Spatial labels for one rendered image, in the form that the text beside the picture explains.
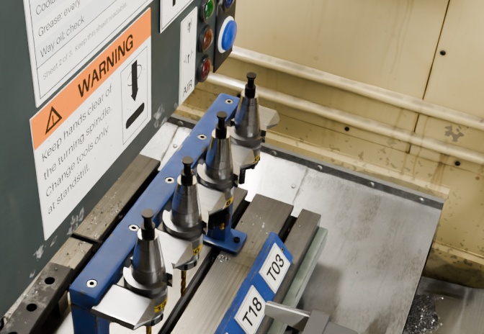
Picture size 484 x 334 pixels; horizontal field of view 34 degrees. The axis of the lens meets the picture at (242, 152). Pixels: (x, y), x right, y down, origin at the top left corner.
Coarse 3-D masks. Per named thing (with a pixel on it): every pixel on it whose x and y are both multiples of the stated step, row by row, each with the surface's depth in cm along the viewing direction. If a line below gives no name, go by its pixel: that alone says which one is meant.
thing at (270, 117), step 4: (260, 108) 132; (264, 108) 132; (268, 108) 132; (260, 112) 131; (264, 112) 131; (268, 112) 131; (272, 112) 131; (276, 112) 131; (260, 116) 130; (264, 116) 130; (268, 116) 130; (272, 116) 130; (276, 116) 130; (260, 120) 129; (264, 120) 129; (268, 120) 129; (272, 120) 129; (276, 120) 130; (264, 124) 128; (268, 124) 129; (272, 124) 129; (276, 124) 129; (268, 128) 128
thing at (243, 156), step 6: (234, 144) 124; (234, 150) 123; (240, 150) 123; (246, 150) 123; (252, 150) 123; (204, 156) 122; (234, 156) 122; (240, 156) 122; (246, 156) 122; (252, 156) 122; (240, 162) 121; (246, 162) 121; (252, 162) 121; (240, 168) 120
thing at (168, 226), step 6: (204, 210) 111; (168, 216) 110; (204, 216) 110; (168, 222) 109; (204, 222) 110; (168, 228) 108; (174, 228) 108; (180, 228) 108; (186, 228) 108; (192, 228) 108; (198, 228) 110; (204, 228) 111; (174, 234) 108; (180, 234) 108; (186, 234) 108; (192, 234) 108; (198, 234) 109; (204, 234) 111; (192, 240) 109; (198, 240) 109
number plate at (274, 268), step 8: (272, 248) 143; (272, 256) 142; (280, 256) 144; (264, 264) 140; (272, 264) 142; (280, 264) 144; (288, 264) 145; (264, 272) 140; (272, 272) 141; (280, 272) 143; (264, 280) 139; (272, 280) 141; (280, 280) 142; (272, 288) 140
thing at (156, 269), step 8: (136, 240) 98; (144, 240) 97; (152, 240) 97; (136, 248) 98; (144, 248) 97; (152, 248) 97; (160, 248) 99; (136, 256) 99; (144, 256) 98; (152, 256) 98; (160, 256) 99; (136, 264) 99; (144, 264) 99; (152, 264) 99; (160, 264) 100; (136, 272) 100; (144, 272) 99; (152, 272) 99; (160, 272) 100; (136, 280) 100; (144, 280) 100; (152, 280) 100
